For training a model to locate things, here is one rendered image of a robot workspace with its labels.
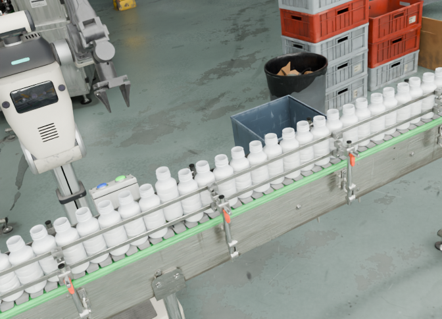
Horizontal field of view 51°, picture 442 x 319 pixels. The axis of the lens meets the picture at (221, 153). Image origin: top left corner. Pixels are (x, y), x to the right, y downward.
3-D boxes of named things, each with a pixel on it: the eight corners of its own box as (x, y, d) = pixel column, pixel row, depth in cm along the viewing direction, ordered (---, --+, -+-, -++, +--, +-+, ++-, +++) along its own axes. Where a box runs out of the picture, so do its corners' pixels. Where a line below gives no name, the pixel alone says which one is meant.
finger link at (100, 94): (127, 107, 148) (118, 79, 147) (106, 114, 145) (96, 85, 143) (122, 108, 154) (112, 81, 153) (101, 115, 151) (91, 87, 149)
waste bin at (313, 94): (293, 163, 338) (287, 81, 305) (260, 139, 373) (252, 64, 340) (343, 142, 352) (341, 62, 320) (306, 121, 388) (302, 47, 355)
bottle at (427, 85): (414, 118, 171) (417, 77, 163) (417, 111, 175) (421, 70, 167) (431, 120, 168) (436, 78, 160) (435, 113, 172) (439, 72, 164)
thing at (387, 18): (373, 44, 394) (373, 18, 382) (339, 35, 425) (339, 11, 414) (423, 25, 416) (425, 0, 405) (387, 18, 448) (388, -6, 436)
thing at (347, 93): (317, 122, 384) (316, 97, 373) (285, 107, 415) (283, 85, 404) (368, 97, 409) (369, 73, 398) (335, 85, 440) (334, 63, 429)
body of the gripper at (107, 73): (129, 79, 148) (121, 57, 147) (98, 89, 144) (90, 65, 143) (123, 82, 154) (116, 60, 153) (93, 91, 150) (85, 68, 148)
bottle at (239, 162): (243, 185, 151) (236, 142, 142) (256, 192, 147) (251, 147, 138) (230, 195, 147) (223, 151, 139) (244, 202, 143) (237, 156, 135)
